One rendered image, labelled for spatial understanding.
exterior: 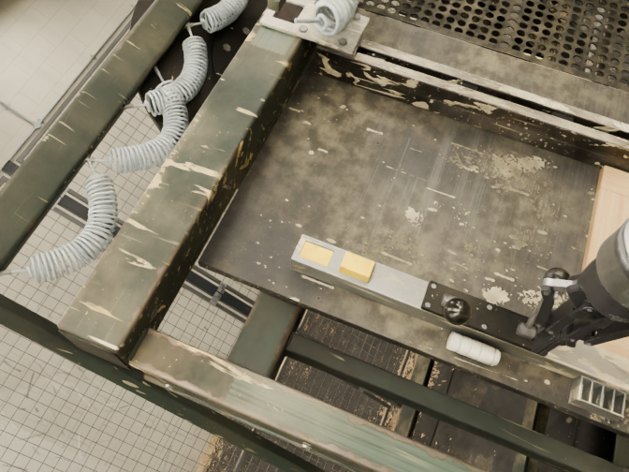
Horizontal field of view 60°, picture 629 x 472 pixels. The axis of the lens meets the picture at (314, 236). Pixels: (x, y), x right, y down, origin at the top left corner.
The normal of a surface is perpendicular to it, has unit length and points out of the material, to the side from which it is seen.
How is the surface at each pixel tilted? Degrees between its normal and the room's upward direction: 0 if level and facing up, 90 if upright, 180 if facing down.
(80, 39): 90
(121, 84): 90
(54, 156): 90
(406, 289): 60
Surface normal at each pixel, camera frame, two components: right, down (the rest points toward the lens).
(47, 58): 0.49, -0.19
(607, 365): 0.04, -0.47
